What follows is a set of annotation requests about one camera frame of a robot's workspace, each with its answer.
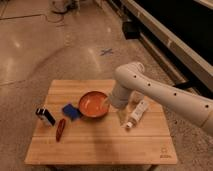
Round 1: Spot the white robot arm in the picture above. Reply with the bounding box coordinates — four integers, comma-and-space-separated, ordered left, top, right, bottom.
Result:
108, 62, 213, 137

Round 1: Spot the red marker pen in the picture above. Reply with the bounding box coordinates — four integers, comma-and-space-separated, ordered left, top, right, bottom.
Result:
56, 119, 66, 142

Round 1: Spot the wooden table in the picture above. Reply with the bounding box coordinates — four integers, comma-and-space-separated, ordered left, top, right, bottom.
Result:
24, 79, 179, 167

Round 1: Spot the blue sponge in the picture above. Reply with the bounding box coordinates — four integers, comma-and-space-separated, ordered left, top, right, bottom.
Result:
62, 104, 80, 120

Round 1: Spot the white plastic bottle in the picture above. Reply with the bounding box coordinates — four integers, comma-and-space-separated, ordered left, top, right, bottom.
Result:
126, 100, 149, 129

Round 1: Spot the orange bowl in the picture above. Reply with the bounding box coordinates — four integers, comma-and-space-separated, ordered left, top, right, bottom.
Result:
78, 91, 110, 118

